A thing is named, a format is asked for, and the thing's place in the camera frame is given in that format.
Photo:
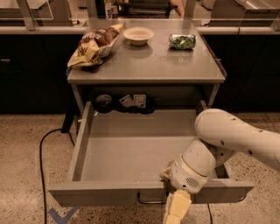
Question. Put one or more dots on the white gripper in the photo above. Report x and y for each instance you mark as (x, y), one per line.
(183, 174)

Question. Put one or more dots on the grey top drawer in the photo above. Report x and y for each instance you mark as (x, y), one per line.
(118, 157)

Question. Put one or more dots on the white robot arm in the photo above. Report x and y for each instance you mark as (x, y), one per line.
(214, 128)

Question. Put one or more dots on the grey metal drawer cabinet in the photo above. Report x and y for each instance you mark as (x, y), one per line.
(178, 80)

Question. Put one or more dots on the black device inside cabinet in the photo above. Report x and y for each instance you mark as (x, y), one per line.
(129, 103)

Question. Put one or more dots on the white paper bowl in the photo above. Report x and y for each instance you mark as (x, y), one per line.
(138, 36)

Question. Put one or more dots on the brown yellow chip bag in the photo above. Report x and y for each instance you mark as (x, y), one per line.
(95, 45)

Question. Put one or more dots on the white bottle with label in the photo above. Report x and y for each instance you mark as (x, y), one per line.
(109, 9)

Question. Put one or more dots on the dark counter with rail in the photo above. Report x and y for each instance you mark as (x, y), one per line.
(34, 70)

